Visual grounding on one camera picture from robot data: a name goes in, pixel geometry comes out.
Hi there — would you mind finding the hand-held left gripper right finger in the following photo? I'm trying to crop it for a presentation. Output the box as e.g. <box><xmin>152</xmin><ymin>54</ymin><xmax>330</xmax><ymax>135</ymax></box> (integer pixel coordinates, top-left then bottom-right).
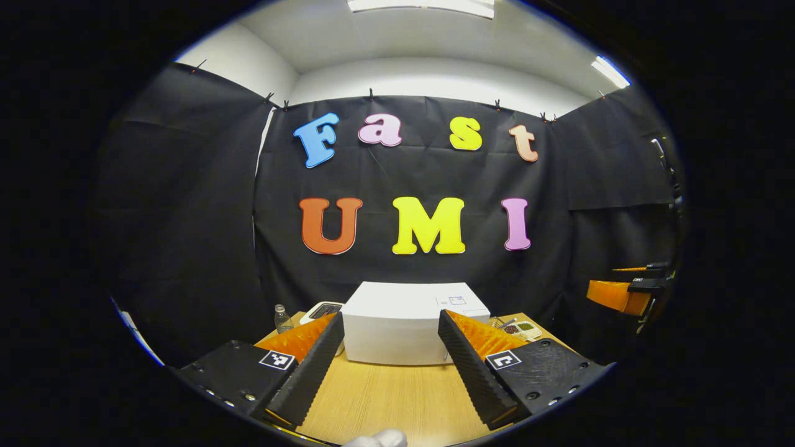
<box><xmin>438</xmin><ymin>309</ymin><xmax>612</xmax><ymax>430</ymax></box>

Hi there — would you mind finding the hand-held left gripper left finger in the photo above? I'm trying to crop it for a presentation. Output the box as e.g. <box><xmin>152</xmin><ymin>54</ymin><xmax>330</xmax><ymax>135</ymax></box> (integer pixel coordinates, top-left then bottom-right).
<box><xmin>177</xmin><ymin>310</ymin><xmax>345</xmax><ymax>430</ymax></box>

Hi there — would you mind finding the white microwave oven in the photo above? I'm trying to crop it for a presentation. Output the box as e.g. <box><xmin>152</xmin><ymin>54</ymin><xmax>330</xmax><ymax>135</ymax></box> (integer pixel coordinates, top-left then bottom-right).
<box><xmin>340</xmin><ymin>281</ymin><xmax>491</xmax><ymax>366</ymax></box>

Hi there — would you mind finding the white toaster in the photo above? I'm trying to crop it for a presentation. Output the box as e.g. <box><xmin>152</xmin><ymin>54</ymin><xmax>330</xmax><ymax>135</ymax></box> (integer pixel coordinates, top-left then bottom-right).
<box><xmin>299</xmin><ymin>301</ymin><xmax>346</xmax><ymax>358</ymax></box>

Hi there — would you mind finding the white divided dish of grains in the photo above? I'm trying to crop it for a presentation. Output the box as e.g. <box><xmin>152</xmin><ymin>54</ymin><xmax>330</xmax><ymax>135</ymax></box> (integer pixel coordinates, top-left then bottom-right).
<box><xmin>501</xmin><ymin>320</ymin><xmax>543</xmax><ymax>343</ymax></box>

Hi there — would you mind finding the small ceiling light panel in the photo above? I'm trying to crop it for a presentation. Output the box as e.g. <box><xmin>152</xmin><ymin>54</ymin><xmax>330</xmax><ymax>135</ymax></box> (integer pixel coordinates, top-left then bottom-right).
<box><xmin>590</xmin><ymin>55</ymin><xmax>632</xmax><ymax>89</ymax></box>

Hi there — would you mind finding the computer monitor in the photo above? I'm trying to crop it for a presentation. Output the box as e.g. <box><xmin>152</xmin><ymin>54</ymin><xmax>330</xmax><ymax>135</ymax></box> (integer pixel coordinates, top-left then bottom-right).
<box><xmin>112</xmin><ymin>298</ymin><xmax>165</xmax><ymax>367</ymax></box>

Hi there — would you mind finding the black backdrop cloth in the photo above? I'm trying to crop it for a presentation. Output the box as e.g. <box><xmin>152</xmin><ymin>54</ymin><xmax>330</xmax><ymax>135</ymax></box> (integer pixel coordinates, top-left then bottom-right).
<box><xmin>93</xmin><ymin>62</ymin><xmax>684</xmax><ymax>367</ymax></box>

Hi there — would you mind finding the long ceiling light panel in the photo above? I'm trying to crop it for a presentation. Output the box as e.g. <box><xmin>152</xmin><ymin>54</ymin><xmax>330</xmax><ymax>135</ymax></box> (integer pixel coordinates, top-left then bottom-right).
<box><xmin>347</xmin><ymin>0</ymin><xmax>496</xmax><ymax>20</ymax></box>

